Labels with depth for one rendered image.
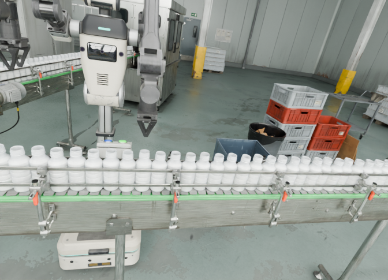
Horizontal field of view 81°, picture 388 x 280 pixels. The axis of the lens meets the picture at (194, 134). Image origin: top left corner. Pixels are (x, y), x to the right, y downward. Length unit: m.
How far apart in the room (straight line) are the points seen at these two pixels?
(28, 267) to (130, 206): 1.24
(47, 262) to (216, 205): 1.40
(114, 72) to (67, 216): 0.75
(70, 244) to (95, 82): 1.04
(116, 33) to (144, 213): 0.94
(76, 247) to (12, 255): 0.54
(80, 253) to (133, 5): 3.81
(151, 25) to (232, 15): 12.77
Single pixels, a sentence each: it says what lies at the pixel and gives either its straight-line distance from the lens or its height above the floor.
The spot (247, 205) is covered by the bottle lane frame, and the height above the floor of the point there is 0.95.
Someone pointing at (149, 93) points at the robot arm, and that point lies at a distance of 0.69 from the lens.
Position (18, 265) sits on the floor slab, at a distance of 2.12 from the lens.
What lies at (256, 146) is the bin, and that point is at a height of 0.91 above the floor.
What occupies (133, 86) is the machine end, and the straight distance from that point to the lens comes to 4.68.
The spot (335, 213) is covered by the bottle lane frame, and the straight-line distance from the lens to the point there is 1.41.
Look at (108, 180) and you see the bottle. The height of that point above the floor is 1.05.
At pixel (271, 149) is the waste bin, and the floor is 0.48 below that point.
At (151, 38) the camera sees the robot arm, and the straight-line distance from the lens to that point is 0.77.
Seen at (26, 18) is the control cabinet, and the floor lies 1.26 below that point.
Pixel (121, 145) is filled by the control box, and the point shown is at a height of 1.12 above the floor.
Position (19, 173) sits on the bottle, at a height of 1.08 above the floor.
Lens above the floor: 1.61
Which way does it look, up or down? 25 degrees down
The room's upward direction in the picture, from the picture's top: 10 degrees clockwise
